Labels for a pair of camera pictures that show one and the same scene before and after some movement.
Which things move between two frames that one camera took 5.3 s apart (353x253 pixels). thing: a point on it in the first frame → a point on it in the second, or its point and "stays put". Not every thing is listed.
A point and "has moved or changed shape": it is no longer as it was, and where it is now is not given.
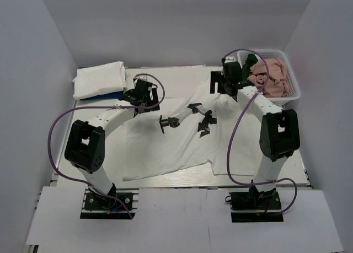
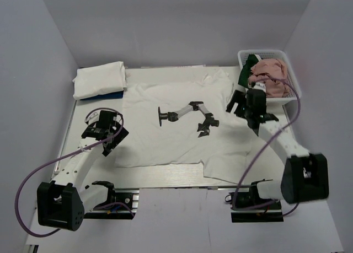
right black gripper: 217,76 → 240,97
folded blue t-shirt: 115,95 stays put
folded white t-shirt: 99,79 stays put
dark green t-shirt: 251,60 stays put
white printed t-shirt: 189,133 has moved or changed shape
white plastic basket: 294,91 stays put
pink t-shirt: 277,86 stays put
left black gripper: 154,97 → 119,136
